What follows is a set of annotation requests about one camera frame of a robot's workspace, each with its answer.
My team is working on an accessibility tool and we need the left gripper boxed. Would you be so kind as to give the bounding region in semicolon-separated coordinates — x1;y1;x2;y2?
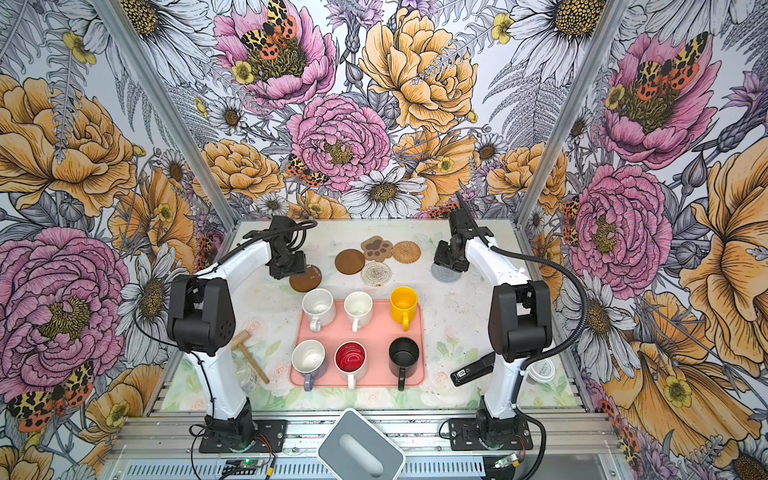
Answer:
267;248;306;278

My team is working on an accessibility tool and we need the grey blue round coaster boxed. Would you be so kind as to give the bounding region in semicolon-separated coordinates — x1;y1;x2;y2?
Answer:
430;264;462;283

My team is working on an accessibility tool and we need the brown glossy round coaster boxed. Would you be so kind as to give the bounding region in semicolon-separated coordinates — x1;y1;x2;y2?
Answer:
289;265;323;293

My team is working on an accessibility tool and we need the woven rattan round coaster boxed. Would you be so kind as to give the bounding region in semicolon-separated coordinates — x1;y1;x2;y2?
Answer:
393;241;421;264

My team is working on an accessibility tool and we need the dark brown round coaster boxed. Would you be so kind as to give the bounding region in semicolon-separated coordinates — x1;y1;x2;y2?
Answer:
334;249;366;275

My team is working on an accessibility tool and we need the paw shaped cork coaster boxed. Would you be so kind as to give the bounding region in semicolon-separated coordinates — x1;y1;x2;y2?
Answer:
360;236;394;262

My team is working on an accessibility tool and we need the white patterned round coaster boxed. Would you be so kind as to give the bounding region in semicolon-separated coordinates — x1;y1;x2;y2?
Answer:
360;262;392;287

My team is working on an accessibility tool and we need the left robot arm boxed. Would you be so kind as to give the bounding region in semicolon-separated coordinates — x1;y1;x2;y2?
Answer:
167;216;317;451

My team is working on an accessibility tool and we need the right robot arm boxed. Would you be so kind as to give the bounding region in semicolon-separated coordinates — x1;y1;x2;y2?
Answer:
434;207;552;451

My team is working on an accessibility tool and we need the white mug back left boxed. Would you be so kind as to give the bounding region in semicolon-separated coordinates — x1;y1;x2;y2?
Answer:
302;288;336;333

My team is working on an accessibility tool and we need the yellow mug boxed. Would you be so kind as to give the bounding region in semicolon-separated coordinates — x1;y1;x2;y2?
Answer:
390;286;419;332

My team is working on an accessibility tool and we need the white mug back middle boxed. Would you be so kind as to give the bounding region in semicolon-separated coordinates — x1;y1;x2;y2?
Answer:
344;291;374;333

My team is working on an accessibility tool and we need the wooden mallet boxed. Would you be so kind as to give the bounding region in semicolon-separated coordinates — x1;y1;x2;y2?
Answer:
231;330;270;384

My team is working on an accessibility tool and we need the pink tray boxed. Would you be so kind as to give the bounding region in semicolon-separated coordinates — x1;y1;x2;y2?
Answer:
296;300;426;389

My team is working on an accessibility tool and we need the black mug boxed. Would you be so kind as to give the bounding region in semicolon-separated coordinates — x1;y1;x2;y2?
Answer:
388;337;420;391

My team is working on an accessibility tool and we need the red inside white mug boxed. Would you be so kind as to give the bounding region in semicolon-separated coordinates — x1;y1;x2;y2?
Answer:
334;341;368;390

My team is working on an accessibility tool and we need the black stapler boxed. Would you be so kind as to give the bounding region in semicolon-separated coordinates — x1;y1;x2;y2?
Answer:
450;352;496;387

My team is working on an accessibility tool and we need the clear glass jar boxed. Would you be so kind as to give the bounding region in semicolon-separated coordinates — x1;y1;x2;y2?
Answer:
236;362;259;395

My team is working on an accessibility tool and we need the grey tissue box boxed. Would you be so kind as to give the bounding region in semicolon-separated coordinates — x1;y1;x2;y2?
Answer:
317;408;406;480

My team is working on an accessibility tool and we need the white mug purple handle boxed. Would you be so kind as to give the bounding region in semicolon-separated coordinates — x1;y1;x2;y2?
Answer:
291;339;327;392

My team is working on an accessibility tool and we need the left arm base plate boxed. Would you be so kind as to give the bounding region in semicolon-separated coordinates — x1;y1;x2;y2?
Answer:
199;419;288;454

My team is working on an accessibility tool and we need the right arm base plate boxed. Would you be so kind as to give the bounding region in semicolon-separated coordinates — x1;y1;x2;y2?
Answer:
448;416;534;451

